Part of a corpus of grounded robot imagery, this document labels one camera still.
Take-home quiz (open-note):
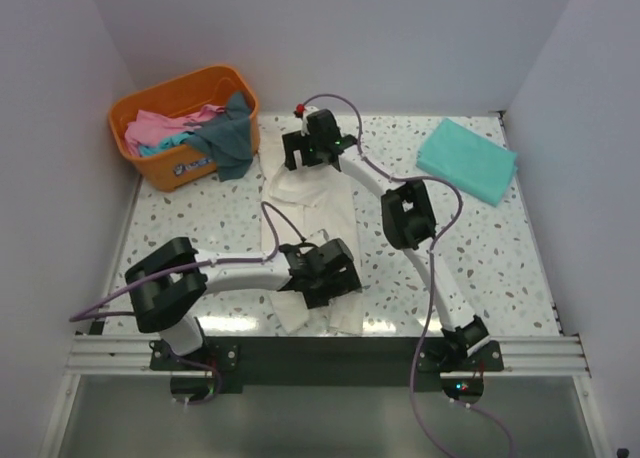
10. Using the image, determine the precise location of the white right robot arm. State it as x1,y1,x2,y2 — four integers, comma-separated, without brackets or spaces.
282,104,490,371

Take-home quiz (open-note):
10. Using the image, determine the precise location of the folded turquoise t-shirt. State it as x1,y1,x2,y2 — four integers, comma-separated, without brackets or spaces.
416,118,517,207

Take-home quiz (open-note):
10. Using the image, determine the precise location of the light blue t-shirt in basket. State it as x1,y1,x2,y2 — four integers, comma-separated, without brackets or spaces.
138,132,192,157

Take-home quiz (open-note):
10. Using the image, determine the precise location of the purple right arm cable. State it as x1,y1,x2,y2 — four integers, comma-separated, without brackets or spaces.
299,93,516,458

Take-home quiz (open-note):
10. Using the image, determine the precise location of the dark teal t-shirt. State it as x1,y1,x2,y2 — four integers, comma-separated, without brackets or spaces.
184,92,253,182

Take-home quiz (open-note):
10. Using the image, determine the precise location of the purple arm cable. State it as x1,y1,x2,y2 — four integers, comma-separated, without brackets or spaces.
68,201,309,404
299,93,516,458

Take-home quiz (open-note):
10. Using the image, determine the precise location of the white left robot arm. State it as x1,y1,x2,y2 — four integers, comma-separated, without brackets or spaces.
125,237,362,370

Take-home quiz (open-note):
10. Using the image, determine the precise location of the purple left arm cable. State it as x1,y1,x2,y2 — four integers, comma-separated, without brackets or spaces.
68,201,309,404

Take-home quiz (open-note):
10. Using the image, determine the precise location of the pink t-shirt in basket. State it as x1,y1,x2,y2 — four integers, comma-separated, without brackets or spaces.
124,104,226,157

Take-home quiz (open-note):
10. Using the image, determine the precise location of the white t-shirt with red print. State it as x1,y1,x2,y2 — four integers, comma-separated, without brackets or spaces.
258,134,364,335

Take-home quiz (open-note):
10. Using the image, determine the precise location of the aluminium frame rail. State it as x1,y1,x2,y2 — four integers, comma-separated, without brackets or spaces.
64,335,590,377

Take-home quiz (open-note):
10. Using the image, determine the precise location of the orange plastic laundry basket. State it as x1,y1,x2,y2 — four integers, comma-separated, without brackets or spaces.
108,64,260,192

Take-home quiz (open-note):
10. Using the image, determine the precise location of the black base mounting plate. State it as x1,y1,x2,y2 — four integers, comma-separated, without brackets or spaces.
149,336,505,395

